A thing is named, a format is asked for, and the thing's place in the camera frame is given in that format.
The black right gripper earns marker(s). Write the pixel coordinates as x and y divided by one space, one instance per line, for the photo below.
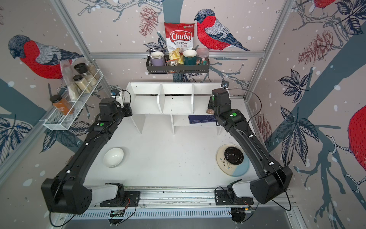
210 104

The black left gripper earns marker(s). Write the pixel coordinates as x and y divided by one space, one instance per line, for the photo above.
127 108

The white wooden bookshelf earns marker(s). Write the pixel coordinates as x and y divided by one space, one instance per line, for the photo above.
177 100

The beige striped knitted cloth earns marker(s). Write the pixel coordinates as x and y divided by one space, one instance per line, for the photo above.
210 108

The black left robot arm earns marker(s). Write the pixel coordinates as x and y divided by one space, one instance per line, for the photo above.
66 193

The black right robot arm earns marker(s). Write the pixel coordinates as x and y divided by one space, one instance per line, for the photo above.
273 179

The dark blue book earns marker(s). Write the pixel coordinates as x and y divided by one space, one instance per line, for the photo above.
199 119

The black lid spice jar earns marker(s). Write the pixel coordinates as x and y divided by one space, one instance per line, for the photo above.
83 70
83 84

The clear plastic bag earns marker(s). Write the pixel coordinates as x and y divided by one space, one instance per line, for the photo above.
73 90

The white ceramic bowl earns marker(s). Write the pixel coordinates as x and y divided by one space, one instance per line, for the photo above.
113 157

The orange spice jar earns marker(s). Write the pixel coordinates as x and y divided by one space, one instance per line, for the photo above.
62 104

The pink lidded jar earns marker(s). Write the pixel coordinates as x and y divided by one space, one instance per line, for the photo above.
202 56

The green mug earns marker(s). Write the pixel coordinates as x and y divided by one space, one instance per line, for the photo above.
190 57

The black bowl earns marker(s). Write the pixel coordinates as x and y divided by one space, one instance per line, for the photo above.
234 155

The cream and blue plate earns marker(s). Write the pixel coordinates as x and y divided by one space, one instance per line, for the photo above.
229 169

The lavender mug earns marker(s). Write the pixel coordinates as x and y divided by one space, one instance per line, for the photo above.
157 58

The red Chuba chips bag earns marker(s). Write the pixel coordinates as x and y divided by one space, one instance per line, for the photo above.
179 36

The black wall shelf basket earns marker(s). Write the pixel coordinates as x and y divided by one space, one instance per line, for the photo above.
176 69

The white wire wall rack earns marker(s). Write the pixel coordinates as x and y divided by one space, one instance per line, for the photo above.
59 121

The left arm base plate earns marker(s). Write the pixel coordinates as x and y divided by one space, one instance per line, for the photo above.
130 199

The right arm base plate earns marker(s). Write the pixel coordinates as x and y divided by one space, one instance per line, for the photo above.
222 198

